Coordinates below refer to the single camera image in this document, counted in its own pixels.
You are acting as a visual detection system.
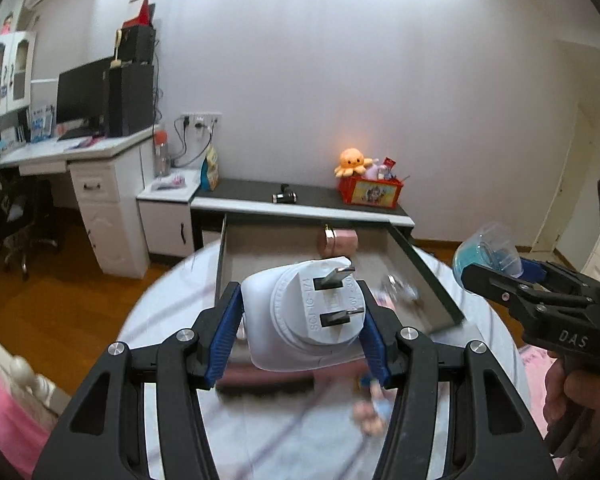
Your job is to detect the rose gold metallic cylinder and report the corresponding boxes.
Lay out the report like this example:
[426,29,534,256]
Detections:
[317,226,358,258]

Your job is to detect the small doll in blue dress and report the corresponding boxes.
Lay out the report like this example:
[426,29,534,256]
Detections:
[352,375,396,437]

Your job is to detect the white wall power strip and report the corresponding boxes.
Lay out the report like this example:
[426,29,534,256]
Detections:
[181,113,222,130]

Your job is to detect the pink box with dark rim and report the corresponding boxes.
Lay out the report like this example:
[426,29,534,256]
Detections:
[216,214,464,390]

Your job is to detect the small black gadget on bench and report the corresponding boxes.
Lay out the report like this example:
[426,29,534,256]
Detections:
[272,184,298,204]

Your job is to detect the black computer monitor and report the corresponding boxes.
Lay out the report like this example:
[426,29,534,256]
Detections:
[56,58,112,139]

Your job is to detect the white wall cabinet glass doors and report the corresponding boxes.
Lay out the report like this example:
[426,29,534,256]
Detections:
[0,32,36,117]

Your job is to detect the orange octopus plush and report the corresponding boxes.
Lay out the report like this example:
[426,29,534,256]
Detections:
[334,148,374,179]

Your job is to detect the black computer tower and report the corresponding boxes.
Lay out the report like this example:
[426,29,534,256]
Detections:
[104,63,154,138]

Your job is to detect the person's right hand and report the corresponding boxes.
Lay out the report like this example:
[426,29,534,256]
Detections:
[543,351,600,450]

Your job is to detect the white small side cabinet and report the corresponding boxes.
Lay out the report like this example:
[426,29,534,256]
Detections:
[136,169,200,258]

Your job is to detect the black speaker on tower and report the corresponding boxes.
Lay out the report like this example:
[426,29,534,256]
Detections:
[118,25,156,64]

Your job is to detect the low dark-top tv bench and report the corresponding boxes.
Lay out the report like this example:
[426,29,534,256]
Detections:
[190,179,415,249]

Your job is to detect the orange cap water bottle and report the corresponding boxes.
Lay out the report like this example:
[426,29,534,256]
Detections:
[154,130,171,177]

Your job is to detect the pink bed blanket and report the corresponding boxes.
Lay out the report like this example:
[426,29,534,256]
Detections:
[0,377,50,479]

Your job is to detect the blue yellow snack bag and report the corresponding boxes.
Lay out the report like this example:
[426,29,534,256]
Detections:
[200,145,219,191]

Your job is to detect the white round plug adapter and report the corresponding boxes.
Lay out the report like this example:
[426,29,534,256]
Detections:
[242,257,366,373]

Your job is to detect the black office chair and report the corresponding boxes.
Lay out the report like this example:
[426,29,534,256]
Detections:
[0,174,64,281]

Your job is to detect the white computer desk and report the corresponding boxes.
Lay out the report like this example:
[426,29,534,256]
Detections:
[0,127,155,278]

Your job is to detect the blue heart-shaped clear dish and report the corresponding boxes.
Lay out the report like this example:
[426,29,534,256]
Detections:
[452,221,524,285]

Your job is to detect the red toy storage box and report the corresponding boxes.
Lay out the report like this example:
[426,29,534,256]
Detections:
[338,176,404,209]

